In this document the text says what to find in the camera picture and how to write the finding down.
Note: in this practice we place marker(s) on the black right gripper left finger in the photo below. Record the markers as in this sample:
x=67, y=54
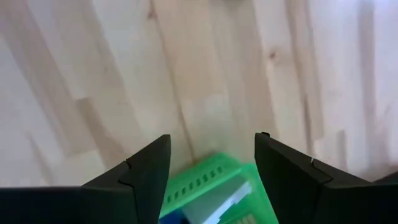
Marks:
x=124, y=199

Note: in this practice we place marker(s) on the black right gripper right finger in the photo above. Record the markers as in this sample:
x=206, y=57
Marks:
x=295, y=193

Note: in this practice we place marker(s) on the navy blue digital thermometer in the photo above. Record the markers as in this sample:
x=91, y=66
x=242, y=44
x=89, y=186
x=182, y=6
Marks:
x=172, y=219

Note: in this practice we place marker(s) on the white digital thermometer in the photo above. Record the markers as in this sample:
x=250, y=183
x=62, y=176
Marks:
x=211, y=205

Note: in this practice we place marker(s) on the green plastic basket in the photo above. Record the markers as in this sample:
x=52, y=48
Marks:
x=199, y=177

